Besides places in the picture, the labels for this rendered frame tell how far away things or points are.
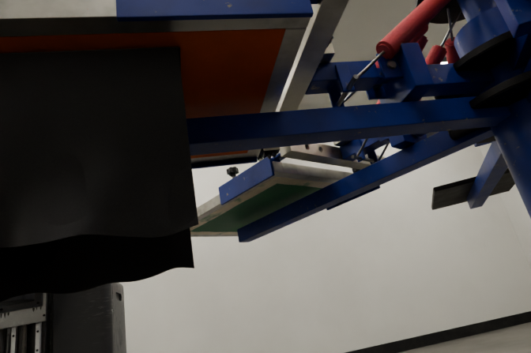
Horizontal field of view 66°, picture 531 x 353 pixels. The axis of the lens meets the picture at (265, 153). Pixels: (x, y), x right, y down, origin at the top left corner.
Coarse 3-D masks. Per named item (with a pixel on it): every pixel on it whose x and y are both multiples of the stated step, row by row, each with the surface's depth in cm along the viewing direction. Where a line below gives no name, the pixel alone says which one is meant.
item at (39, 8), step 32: (0, 0) 58; (32, 0) 59; (64, 0) 60; (96, 0) 61; (0, 32) 59; (32, 32) 60; (64, 32) 61; (96, 32) 62; (128, 32) 64; (288, 32) 71; (288, 64) 79; (192, 160) 113
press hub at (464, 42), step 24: (456, 0) 126; (480, 0) 115; (480, 24) 108; (504, 24) 105; (456, 48) 118; (480, 48) 97; (504, 48) 97; (504, 72) 102; (528, 72) 90; (456, 96) 116; (480, 96) 96; (504, 96) 95; (504, 120) 102; (528, 120) 97; (504, 144) 103; (528, 144) 96; (528, 168) 96; (528, 192) 97
